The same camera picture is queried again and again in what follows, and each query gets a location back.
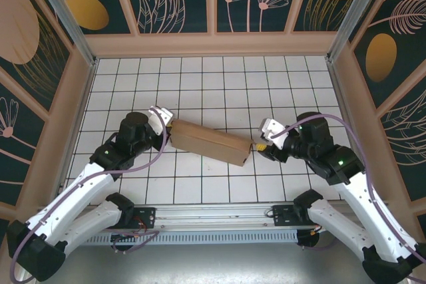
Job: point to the aluminium corner post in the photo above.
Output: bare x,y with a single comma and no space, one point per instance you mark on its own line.
68,18
357,14

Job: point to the thin aluminium edge rail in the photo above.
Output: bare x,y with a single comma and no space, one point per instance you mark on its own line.
352,114
82,107

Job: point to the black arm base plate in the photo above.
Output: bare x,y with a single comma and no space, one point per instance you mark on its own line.
148,217
283,217

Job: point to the yellow power connector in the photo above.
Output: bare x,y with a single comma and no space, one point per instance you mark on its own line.
314,231

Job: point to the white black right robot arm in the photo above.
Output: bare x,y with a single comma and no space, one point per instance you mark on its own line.
359,197

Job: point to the brown cardboard box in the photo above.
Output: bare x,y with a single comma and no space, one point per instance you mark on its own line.
206,141

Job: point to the long aluminium base rail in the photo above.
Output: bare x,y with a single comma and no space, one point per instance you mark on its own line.
213,217

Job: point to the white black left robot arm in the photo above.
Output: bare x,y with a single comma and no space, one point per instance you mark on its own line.
83,184

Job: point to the grey metal sheet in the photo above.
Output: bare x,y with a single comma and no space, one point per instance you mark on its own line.
213,264

